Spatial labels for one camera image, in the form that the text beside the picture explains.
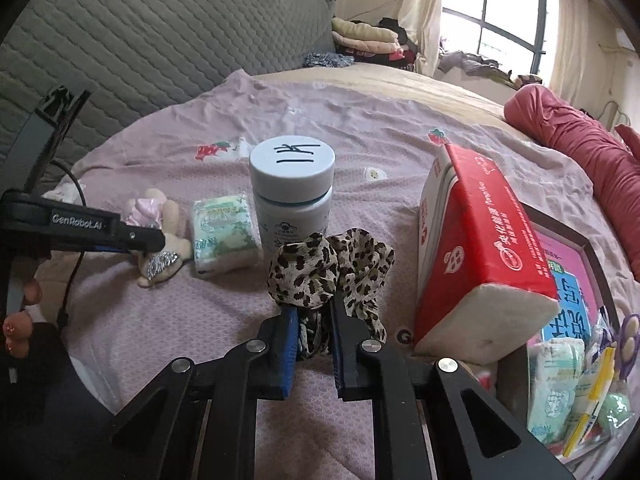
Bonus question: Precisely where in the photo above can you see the leopard print scrunchie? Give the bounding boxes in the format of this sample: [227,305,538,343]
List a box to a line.
[267,228,395,360]

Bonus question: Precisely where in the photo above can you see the green wet wipes pack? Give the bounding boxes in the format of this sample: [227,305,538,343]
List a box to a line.
[527,338,585,445]

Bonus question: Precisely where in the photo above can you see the yellow cartoon packet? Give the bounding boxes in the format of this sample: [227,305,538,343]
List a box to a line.
[562,344,617,458]

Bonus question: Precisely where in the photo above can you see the green sponge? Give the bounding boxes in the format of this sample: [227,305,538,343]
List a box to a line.
[598,382,634,436]

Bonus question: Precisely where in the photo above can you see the purple plush toy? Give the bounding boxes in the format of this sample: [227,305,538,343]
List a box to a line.
[602,313,639,380]

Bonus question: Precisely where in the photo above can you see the person's left hand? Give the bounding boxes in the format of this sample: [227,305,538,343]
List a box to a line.
[2,278,42,359]

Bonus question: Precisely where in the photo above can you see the beige plush toy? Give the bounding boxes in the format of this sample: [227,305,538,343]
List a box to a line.
[122,188,193,288]

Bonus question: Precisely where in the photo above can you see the small green tissue pack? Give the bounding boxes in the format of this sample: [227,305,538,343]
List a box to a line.
[191,193,260,276]

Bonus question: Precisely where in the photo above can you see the mauve bed sheet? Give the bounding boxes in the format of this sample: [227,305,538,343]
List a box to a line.
[29,68,640,480]

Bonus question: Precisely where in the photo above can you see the red tissue pack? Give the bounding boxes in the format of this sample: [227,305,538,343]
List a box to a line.
[413,144,560,365]

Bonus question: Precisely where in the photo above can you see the white pill bottle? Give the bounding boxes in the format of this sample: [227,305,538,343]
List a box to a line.
[250,136,336,256]

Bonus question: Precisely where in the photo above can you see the grey quilted headboard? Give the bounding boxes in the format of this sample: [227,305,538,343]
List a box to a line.
[1,0,334,164]

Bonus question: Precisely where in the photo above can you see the pink and blue book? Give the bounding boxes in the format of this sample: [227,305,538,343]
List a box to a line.
[535,226,600,342]

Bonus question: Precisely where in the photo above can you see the grey shallow tray box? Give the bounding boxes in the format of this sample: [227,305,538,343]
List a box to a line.
[491,201,632,476]

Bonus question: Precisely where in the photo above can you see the folded clothes pile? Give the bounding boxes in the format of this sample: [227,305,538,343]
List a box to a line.
[332,18,418,70]

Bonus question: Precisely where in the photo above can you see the pink quilt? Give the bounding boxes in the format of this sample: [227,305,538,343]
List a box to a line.
[503,84,639,276]

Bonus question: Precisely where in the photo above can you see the cream curtain left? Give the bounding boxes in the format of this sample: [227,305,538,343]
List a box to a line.
[398,0,442,77]

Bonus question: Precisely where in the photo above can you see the window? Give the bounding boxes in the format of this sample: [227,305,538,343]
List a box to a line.
[440,0,548,75]

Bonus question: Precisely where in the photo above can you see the black cable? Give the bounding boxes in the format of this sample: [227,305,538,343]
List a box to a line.
[46,159,89,331]

